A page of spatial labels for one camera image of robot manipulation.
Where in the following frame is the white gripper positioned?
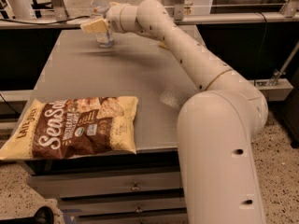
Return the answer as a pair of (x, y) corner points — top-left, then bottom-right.
(80, 2), (139, 34)

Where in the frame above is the clear plastic water bottle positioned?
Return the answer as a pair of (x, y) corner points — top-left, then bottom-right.
(90, 0), (114, 48)

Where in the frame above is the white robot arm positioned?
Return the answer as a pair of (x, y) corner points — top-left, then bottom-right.
(80, 0), (268, 224)

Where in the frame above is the brown yellow chip bag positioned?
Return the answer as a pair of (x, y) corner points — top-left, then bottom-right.
(0, 96), (138, 161)

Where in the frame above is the green yellow sponge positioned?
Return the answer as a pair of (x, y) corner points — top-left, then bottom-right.
(158, 41), (168, 49)

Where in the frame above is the white pipe top left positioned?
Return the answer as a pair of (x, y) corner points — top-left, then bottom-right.
(7, 0), (36, 19)

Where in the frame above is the top drawer knob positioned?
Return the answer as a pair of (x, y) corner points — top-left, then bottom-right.
(131, 182), (140, 192)

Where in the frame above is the drawer knob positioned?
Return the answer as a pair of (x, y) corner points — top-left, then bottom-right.
(131, 182), (140, 192)
(135, 205), (143, 214)

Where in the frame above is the grey drawer cabinet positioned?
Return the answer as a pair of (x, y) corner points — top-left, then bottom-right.
(22, 30), (197, 224)

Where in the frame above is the black round object bottom left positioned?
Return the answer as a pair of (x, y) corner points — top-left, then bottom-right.
(0, 206), (54, 224)

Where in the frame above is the black cable on rail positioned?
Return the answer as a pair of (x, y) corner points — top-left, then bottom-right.
(0, 15), (92, 26)

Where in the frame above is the metal bracket post left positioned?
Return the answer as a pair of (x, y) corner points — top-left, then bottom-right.
(50, 0), (68, 21)

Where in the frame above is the metal bracket post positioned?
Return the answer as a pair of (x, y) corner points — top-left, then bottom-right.
(50, 0), (68, 21)
(174, 0), (185, 21)

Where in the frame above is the metal bracket post centre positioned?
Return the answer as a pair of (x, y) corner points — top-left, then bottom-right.
(174, 0), (185, 21)

